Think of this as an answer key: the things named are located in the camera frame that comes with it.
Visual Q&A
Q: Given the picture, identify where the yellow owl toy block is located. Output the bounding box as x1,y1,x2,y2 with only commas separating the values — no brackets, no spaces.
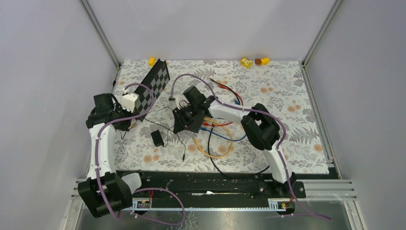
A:
240,57,253,69

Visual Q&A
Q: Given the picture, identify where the small yellow block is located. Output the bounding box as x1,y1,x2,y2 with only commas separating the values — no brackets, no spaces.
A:
148,57,156,67

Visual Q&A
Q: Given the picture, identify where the blue ethernet cable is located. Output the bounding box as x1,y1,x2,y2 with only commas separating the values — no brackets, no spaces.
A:
200,98,248,142

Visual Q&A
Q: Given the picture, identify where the red ethernet cable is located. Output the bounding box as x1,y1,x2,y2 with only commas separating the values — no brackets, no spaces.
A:
202,79,244,128

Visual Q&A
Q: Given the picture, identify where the brown block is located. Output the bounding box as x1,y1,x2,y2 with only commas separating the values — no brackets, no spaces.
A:
255,59,263,66

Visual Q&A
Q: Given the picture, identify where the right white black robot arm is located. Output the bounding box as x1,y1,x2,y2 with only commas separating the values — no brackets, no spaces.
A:
172,86,295,197

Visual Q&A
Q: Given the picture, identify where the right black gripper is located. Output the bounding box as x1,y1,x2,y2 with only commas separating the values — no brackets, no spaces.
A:
173,103,199,135

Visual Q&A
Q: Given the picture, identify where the black white checkerboard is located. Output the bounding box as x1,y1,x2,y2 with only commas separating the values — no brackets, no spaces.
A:
133,59,170,115

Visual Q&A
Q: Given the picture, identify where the yellow ethernet cable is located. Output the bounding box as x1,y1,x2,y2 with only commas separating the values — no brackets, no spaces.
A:
192,118,234,160

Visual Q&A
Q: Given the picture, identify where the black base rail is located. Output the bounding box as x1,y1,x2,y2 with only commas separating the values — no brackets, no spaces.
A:
87,170,307,210

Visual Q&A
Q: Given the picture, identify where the black network switch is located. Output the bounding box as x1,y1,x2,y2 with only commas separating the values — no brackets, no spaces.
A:
182,108,206,133

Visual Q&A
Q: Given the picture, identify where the black ethernet cable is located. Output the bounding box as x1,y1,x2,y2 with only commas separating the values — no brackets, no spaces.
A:
207,126,270,176

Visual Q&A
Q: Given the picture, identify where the yellow rectangular block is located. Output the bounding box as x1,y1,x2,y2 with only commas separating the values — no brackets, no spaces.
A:
260,57,270,65

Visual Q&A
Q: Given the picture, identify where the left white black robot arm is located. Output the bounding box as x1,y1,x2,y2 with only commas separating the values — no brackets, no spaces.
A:
78,93,149,218

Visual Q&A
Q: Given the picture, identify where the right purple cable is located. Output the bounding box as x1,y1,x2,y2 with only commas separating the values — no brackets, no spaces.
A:
169,73,333,221

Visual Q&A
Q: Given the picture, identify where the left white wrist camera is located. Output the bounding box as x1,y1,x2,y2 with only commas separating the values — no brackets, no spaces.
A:
119,93,138,113

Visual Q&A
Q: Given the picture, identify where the floral patterned table mat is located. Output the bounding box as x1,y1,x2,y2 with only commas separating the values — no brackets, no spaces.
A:
113,60,328,174

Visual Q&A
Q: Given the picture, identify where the black power adapter with cord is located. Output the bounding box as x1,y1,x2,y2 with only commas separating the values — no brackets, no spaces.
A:
120,106,187,162

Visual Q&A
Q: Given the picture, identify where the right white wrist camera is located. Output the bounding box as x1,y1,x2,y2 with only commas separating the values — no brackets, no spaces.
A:
179,100,190,109

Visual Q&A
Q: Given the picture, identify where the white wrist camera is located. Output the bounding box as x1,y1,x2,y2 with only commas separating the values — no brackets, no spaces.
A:
119,93,138,113
179,100,190,109

